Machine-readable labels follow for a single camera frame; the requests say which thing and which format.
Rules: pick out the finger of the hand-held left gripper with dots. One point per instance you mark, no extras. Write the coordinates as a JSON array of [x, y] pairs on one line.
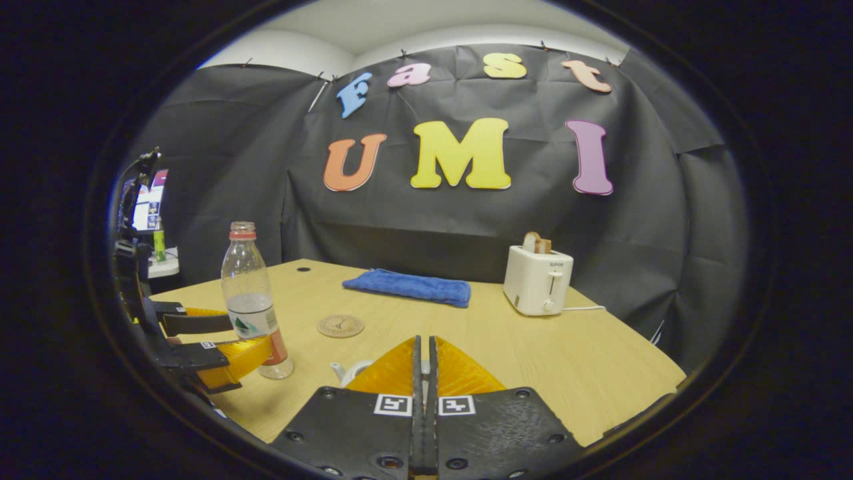
[[193, 324], [193, 356]]

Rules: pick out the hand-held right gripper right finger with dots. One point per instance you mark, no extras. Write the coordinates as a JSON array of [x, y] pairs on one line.
[[506, 433]]

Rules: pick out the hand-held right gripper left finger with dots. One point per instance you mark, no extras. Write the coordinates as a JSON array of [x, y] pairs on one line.
[[346, 433]]

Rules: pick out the white porcelain teacup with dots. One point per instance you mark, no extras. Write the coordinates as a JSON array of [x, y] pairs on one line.
[[346, 372]]

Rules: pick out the clear plastic water bottle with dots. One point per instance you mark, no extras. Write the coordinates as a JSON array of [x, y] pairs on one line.
[[248, 293]]

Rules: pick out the white teacup lid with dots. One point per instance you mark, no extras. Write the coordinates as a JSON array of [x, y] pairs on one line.
[[425, 368]]

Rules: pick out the round wooden coaster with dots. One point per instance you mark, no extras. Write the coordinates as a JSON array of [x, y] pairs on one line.
[[340, 326]]

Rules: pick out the small green bottle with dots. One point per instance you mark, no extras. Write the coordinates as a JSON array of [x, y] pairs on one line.
[[159, 243]]

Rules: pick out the white side table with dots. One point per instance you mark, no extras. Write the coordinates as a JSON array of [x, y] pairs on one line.
[[163, 266]]

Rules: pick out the computer monitor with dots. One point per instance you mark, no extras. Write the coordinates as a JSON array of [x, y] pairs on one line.
[[150, 203]]

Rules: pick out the white toaster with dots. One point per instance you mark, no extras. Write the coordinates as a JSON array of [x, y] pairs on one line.
[[536, 283]]

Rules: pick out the blue folded towel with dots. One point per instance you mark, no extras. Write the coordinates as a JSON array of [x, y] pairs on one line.
[[410, 286]]

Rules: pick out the toast slice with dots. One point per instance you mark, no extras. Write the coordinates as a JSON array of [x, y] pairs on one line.
[[536, 243]]

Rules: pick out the black backdrop cloth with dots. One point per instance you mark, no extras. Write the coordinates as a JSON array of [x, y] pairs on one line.
[[466, 220]]

